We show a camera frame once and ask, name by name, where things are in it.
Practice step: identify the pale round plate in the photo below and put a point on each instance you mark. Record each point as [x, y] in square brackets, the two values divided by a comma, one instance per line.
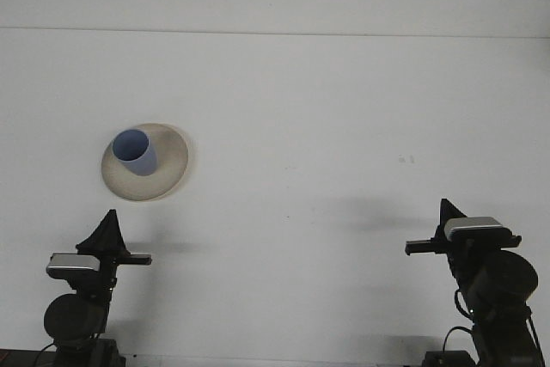
[172, 160]

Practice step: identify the pale grey camera box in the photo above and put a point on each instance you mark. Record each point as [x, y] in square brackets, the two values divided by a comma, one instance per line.
[73, 264]
[472, 225]

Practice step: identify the pale blue cup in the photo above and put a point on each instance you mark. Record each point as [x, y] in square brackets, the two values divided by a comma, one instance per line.
[137, 152]

